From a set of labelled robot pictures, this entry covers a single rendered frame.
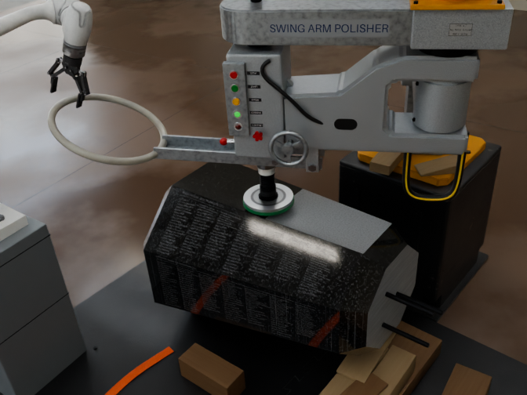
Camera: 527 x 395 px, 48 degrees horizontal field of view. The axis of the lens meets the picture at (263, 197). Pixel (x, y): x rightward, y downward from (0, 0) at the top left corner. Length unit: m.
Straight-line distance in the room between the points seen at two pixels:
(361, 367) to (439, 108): 1.15
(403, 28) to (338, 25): 0.21
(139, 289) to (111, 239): 0.57
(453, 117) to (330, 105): 0.43
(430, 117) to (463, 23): 0.36
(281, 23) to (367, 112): 0.44
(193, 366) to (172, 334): 0.38
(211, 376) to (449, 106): 1.53
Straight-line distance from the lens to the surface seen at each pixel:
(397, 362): 2.69
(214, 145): 2.48
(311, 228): 2.39
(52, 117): 2.51
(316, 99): 2.14
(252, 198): 2.48
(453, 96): 2.14
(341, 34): 2.03
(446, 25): 2.02
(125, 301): 3.37
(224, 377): 2.73
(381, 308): 2.41
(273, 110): 2.17
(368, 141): 2.20
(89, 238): 3.94
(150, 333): 3.15
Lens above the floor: 2.22
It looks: 33 degrees down
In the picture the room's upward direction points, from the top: 4 degrees counter-clockwise
